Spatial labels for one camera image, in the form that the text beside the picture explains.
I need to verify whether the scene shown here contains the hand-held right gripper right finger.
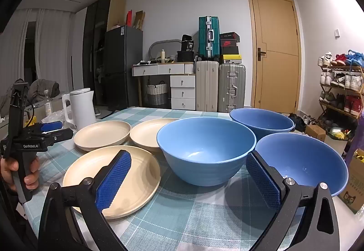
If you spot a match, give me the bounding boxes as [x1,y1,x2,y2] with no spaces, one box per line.
[246,151,340,251]

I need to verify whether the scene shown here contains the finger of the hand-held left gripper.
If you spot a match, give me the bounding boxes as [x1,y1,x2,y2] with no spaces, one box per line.
[30,121,64,133]
[43,129,74,145]

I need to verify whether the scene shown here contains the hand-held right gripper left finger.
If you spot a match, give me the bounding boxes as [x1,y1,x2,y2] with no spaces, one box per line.
[38,150,133,251]

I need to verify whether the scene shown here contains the cream plate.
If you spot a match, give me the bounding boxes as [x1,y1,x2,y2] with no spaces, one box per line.
[63,145,162,220]
[73,120,132,152]
[130,118,179,153]

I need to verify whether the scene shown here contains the blue bowl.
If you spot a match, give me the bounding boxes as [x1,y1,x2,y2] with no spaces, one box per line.
[156,116,257,187]
[229,108,295,142]
[254,132,349,197]

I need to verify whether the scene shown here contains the person's left hand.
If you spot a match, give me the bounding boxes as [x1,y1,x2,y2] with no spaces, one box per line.
[0,157,40,192]

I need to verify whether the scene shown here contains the clear plastic bag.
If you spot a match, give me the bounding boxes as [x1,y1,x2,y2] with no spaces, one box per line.
[43,110,68,124]

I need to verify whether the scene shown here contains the plastic water bottle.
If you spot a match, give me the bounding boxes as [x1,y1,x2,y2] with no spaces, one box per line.
[44,91,53,115]

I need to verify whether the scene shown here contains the white electric kettle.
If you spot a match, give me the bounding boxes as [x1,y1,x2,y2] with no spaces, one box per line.
[62,88,97,131]

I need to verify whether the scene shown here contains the grey jacket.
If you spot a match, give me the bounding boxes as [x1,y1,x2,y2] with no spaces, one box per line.
[28,79,61,98]

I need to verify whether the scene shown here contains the small cardboard box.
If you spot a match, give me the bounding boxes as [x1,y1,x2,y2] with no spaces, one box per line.
[305,124,326,141]

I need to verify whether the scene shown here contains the pile of dark shoes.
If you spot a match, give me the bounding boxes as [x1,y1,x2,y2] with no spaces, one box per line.
[288,113,313,129]

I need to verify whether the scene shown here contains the teal checked tablecloth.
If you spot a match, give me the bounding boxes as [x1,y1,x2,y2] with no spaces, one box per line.
[24,107,356,251]

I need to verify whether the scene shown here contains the white sheer curtain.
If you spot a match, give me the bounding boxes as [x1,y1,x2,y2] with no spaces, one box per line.
[0,8,75,92]

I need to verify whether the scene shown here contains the white trash bin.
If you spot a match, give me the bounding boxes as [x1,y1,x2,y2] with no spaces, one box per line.
[324,132,349,155]

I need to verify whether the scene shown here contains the printed cardboard box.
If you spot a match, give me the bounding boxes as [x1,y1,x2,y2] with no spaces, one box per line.
[338,149,364,214]

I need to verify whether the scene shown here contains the dark grey refrigerator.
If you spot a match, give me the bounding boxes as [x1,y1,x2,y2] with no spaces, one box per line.
[104,26,143,112]

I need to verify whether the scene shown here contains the woven laundry basket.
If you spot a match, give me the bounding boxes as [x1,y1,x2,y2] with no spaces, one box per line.
[146,81,168,106]

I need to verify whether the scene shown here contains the dark tall wardrobe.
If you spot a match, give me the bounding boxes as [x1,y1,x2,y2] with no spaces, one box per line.
[83,0,126,106]

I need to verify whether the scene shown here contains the purple bag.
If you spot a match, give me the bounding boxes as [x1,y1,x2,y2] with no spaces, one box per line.
[345,117,364,161]

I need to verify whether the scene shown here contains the silver suitcase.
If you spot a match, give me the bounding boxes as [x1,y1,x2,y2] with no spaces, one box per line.
[218,63,246,113]

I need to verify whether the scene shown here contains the wooden shoe rack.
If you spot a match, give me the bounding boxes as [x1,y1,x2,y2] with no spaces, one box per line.
[318,65,364,121]

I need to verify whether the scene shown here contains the beige suitcase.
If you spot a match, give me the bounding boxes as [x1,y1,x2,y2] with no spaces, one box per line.
[195,60,219,112]

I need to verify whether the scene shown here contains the white dresser with drawers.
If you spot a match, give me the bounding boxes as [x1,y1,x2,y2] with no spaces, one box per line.
[131,62,197,111]

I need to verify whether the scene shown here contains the wooden door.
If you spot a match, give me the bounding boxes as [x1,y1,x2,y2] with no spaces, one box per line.
[247,0,302,114]

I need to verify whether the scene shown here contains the yellow black box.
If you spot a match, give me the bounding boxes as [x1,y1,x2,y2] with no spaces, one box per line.
[222,54,242,64]

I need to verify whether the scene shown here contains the shoe rack with shoes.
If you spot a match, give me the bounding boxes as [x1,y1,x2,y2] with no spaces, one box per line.
[318,50,364,116]

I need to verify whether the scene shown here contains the brown cardboard box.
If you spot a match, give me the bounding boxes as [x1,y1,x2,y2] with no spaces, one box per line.
[134,11,145,30]

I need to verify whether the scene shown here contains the oval vanity mirror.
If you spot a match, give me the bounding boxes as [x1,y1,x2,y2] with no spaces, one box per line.
[149,39,182,62]

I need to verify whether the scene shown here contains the black storage box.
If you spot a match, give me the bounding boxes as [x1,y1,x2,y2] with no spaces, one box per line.
[177,50,195,63]

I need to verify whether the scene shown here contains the black paper bag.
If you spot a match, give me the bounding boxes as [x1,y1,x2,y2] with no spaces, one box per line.
[181,34,195,52]

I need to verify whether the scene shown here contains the teal suitcase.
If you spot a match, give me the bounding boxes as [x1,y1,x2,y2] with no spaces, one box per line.
[198,16,220,59]

